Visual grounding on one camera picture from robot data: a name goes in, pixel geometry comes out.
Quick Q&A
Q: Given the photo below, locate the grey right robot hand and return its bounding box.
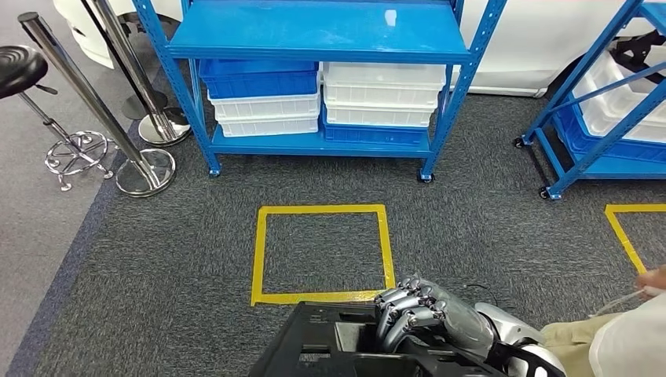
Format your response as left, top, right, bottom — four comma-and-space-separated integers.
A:
373, 274, 496, 360

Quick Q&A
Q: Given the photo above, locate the person's hand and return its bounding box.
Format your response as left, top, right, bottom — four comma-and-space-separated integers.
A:
635, 264, 666, 300

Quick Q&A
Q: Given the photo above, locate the thin white cord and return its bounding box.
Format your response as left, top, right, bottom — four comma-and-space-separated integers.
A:
589, 287, 657, 318

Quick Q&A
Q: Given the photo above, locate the black plastic mounting part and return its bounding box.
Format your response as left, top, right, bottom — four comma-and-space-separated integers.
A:
248, 300, 514, 377

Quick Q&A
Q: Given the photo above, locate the blue wheeled shelf rack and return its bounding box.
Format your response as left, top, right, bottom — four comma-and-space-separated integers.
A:
512, 0, 666, 201

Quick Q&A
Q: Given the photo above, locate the blue metal shelf rack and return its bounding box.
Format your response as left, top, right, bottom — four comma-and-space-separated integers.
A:
130, 0, 508, 184

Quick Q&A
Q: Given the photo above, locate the person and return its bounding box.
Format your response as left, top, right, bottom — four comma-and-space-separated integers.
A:
540, 264, 666, 377

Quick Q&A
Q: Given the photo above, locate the yellow floor tape square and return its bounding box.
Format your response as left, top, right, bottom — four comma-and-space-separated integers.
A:
251, 204, 397, 307

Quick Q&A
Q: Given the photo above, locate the white car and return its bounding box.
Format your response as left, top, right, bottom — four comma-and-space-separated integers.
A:
52, 0, 666, 100

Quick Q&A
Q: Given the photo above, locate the black stool with chrome base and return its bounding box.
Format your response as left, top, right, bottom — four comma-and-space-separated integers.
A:
0, 45, 116, 192

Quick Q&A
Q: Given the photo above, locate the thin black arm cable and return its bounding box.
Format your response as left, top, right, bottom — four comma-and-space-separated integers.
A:
463, 283, 500, 308

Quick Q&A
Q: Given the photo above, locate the chrome stanchion post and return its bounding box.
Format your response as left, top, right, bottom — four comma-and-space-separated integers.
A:
93, 0, 192, 148
16, 11, 177, 199

